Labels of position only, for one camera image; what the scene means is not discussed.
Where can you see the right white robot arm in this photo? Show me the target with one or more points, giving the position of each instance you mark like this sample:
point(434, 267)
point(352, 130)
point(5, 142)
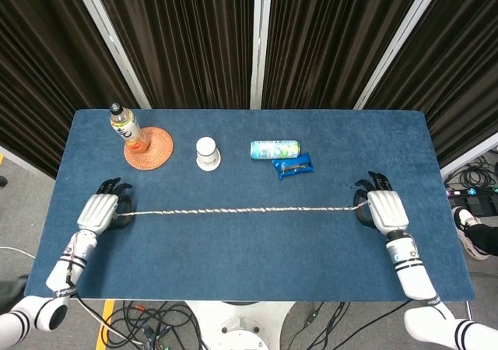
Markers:
point(412, 276)

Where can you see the blue fabric table cover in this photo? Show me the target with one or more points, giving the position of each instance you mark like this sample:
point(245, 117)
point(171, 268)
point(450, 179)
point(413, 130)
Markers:
point(249, 256)

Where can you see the black power strip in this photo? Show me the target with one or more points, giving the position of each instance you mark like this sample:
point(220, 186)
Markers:
point(470, 192)

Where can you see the white upturned paper cup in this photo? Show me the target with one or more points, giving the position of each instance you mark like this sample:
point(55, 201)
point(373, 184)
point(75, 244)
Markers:
point(207, 153)

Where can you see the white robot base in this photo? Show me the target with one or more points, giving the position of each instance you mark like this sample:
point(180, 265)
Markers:
point(241, 323)

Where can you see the orange drink plastic bottle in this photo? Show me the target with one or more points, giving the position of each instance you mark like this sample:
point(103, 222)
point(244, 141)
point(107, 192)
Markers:
point(128, 130)

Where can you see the blue snack packet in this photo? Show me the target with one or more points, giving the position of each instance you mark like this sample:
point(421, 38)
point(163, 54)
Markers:
point(293, 167)

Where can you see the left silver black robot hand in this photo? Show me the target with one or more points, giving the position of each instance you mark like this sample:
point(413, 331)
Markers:
point(97, 214)

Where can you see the white screen base rail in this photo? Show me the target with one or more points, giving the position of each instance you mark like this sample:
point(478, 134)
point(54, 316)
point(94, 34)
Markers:
point(467, 161)

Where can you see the black trouser leg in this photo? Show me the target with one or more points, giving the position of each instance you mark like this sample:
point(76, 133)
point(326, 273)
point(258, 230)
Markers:
point(484, 235)

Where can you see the light blue drink can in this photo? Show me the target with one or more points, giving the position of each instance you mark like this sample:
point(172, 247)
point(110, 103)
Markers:
point(272, 149)

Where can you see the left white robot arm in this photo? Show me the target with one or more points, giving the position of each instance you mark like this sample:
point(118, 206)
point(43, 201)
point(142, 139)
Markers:
point(62, 272)

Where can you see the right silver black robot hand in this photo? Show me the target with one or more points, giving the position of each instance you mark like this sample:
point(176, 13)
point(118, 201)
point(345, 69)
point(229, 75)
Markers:
point(387, 210)

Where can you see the white black sneaker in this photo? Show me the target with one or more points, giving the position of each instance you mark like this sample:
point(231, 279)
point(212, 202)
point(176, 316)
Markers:
point(465, 221)

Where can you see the round woven rattan coaster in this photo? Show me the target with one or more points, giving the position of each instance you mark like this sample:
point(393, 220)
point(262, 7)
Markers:
point(155, 151)

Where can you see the dark brown curtain panel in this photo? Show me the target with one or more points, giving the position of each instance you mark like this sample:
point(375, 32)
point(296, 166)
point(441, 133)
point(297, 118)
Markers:
point(39, 74)
point(330, 43)
point(186, 43)
point(459, 74)

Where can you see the white screen frame post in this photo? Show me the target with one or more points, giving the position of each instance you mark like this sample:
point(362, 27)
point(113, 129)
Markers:
point(114, 44)
point(261, 43)
point(398, 43)

